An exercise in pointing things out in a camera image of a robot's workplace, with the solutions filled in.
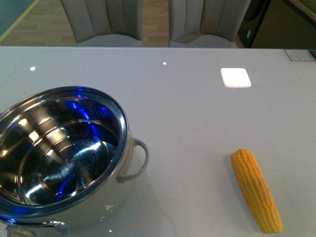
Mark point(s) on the table corner label sticker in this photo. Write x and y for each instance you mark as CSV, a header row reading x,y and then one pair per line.
x,y
301,54

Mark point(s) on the left beige upholstered chair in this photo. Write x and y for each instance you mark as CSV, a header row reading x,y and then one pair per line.
x,y
105,23

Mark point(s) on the beige upholstered chair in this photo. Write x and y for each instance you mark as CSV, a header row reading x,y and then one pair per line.
x,y
205,23
105,23

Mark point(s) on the yellow corn cob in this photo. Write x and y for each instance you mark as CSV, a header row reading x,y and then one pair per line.
x,y
256,192

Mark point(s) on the black washing machine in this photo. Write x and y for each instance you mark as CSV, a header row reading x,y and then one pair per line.
x,y
252,21

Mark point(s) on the right beige upholstered chair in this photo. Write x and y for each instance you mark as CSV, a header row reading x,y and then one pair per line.
x,y
205,23

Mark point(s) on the stainless steel pot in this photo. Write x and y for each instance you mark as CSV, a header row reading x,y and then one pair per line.
x,y
67,160

